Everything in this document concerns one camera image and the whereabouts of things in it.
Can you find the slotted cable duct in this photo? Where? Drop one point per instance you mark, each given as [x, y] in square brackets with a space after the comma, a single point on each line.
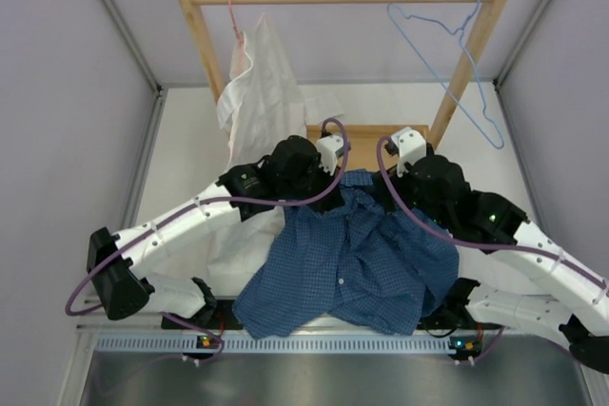
[299, 344]

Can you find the blue checkered shirt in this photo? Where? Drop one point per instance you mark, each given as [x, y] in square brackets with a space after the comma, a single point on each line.
[356, 263]

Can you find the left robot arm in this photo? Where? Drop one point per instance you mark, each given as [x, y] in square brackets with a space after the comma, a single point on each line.
[122, 265]

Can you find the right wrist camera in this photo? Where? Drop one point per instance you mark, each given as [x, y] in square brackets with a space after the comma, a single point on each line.
[408, 146]

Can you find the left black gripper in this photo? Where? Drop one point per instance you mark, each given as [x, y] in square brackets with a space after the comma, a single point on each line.
[326, 204]

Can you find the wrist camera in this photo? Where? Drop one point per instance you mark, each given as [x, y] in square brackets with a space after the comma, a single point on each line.
[331, 150]
[408, 146]

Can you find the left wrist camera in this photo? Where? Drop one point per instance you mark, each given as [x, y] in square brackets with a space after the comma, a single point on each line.
[331, 150]

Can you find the white shirt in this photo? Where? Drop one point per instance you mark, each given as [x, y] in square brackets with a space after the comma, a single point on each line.
[260, 106]

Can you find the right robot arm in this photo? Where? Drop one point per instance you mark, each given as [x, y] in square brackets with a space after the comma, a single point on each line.
[572, 311]

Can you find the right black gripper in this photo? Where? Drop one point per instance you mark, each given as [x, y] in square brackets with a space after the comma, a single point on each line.
[383, 192]

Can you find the pink wire hanger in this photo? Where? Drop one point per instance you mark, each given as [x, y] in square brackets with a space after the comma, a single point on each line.
[234, 21]

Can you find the aluminium mounting rail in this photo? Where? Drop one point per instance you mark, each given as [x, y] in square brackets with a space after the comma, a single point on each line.
[157, 320]

